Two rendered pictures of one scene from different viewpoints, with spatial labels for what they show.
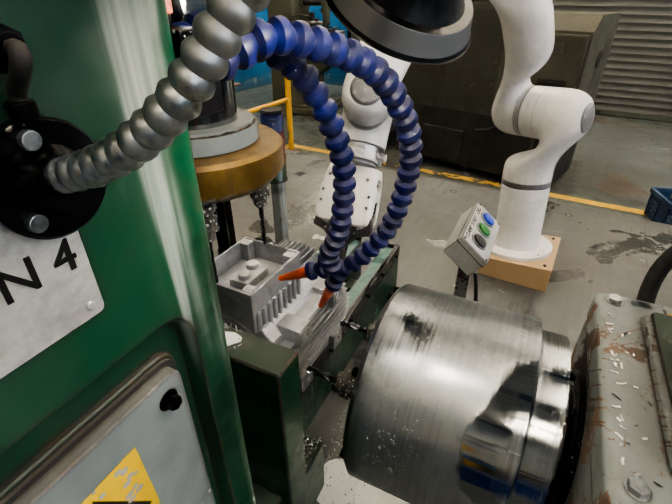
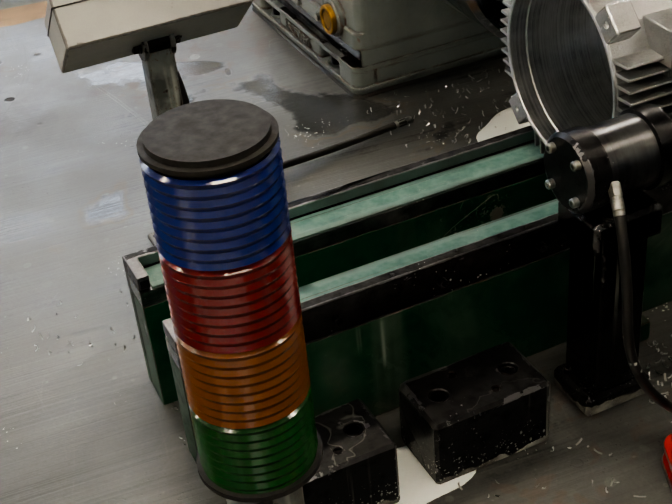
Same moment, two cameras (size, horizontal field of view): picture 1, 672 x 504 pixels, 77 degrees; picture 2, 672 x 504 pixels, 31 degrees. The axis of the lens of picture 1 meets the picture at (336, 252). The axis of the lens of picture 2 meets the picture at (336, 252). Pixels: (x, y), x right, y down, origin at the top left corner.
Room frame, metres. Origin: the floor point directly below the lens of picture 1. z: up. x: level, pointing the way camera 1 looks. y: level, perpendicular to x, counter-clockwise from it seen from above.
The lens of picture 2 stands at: (1.40, 0.50, 1.45)
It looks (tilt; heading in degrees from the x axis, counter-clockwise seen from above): 34 degrees down; 222
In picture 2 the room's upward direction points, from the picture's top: 6 degrees counter-clockwise
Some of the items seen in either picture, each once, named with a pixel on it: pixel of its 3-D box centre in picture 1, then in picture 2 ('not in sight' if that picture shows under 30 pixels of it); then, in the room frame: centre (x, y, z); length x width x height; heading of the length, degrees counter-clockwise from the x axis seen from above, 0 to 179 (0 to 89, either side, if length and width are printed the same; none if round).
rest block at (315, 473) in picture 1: (294, 468); not in sight; (0.37, 0.06, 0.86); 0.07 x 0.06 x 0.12; 64
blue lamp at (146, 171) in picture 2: (271, 121); (216, 191); (1.10, 0.16, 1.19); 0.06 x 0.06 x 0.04
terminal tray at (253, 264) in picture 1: (250, 283); not in sight; (0.50, 0.12, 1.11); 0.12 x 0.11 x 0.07; 153
